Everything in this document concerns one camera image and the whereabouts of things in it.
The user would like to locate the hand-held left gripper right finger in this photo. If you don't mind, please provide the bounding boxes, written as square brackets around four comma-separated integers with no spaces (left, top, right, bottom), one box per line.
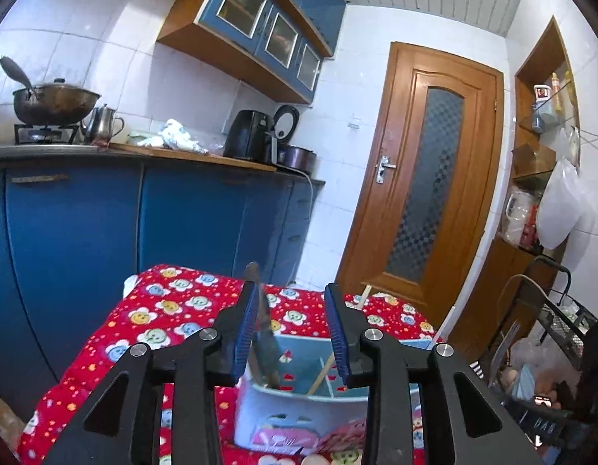
[324,282,546,465]

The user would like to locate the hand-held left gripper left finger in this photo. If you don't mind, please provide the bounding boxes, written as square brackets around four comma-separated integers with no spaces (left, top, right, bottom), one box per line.
[38,281,261,465]

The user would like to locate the steel table knife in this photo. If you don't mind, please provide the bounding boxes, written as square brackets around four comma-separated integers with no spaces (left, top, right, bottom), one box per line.
[244,262,282,391]

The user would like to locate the light blue utensil holder box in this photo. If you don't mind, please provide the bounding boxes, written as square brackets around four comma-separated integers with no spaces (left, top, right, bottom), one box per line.
[234,332,445,456]

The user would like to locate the red smiley flower tablecloth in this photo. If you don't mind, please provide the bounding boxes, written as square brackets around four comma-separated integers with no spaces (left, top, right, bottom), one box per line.
[15,264,447,465]

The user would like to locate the clear plastic bag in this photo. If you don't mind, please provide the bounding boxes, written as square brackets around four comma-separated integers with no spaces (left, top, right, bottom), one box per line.
[493,336,585,398]

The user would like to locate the wooden shelf unit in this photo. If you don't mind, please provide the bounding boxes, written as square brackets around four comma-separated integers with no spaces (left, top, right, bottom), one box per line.
[447,14,583,360]

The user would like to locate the black rice cooker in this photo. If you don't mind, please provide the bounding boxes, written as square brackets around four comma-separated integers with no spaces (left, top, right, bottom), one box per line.
[271,105,318,174]

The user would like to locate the wooden counter board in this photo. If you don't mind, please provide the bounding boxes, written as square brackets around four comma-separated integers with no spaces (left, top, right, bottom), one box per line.
[109,143,279,173]

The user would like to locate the wooden door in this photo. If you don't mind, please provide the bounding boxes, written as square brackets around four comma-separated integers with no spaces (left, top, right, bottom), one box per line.
[337,41,504,344]

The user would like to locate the black air fryer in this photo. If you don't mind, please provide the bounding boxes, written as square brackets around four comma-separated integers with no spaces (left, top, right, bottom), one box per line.
[223,110,275,163]

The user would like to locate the blue base cabinets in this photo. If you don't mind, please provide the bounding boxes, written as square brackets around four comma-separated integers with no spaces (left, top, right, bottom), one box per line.
[0,157,326,398]

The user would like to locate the white crumpled cloth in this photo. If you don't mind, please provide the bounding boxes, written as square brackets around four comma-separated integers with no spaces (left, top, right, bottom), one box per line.
[137,119,210,156]

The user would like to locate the white plastic container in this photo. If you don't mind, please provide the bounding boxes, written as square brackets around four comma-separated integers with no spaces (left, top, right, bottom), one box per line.
[503,186,535,246]

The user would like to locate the white plastic bag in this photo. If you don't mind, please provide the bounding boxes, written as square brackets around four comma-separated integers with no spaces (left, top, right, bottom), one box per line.
[536,157,583,251]

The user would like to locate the steel pitcher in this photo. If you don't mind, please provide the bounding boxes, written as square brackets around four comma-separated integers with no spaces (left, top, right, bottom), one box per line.
[81,104,126,145]

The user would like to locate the gas stove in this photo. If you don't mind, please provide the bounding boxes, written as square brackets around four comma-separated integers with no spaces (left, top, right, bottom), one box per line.
[13,123,82,146]

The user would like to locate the large dark wok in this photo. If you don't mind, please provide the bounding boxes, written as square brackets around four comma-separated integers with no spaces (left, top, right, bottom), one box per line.
[12,79,102,126]

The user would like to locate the dark metal spatula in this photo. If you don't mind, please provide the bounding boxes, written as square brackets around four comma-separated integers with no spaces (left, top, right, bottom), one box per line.
[0,55,37,98]

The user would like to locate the black wire trolley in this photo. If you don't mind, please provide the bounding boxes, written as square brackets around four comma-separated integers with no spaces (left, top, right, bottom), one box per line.
[473,257,598,412]

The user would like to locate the silver door handle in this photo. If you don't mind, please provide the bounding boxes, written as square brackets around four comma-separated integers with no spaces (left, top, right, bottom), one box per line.
[375,155,397,185]

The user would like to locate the blue wall cabinet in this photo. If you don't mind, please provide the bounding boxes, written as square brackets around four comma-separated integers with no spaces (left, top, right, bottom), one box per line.
[156,0,348,105]

